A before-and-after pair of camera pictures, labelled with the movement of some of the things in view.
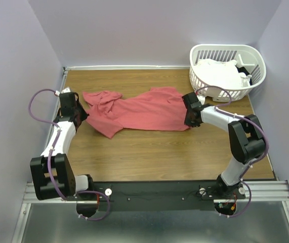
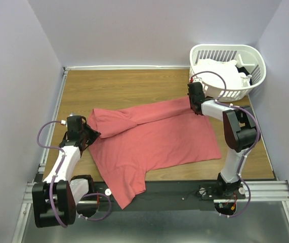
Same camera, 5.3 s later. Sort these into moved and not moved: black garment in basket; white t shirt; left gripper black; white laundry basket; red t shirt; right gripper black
Moved: left gripper black; right gripper black; red t shirt
Not moved: black garment in basket; white laundry basket; white t shirt
